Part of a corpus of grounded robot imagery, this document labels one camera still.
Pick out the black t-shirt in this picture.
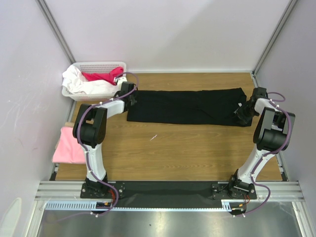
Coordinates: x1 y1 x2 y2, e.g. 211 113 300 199
127 88 252 127

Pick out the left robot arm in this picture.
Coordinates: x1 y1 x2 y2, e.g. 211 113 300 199
73 81 137 198

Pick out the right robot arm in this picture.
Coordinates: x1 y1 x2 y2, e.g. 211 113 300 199
226 87 296 199

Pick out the magenta t-shirt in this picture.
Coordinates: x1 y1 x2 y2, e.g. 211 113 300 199
82 67 124 85

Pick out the white plastic laundry basket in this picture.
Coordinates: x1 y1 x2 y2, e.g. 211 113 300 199
62 61 126 101

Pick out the white t-shirt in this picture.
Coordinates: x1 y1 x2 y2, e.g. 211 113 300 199
62 65 119 95

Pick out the folded beige t-shirt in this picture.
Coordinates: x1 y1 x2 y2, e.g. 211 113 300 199
64 122 74 128

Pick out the folded pink t-shirt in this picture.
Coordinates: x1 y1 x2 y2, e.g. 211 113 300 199
52 126 86 164

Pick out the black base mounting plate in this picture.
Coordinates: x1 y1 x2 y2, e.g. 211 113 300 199
81 180 257 210

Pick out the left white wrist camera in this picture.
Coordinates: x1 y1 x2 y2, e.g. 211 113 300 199
114 76 127 85

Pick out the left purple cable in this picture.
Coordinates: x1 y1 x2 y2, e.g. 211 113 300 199
46 72 139 224

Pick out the aluminium frame rail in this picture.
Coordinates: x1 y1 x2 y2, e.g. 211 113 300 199
35 181 304 201

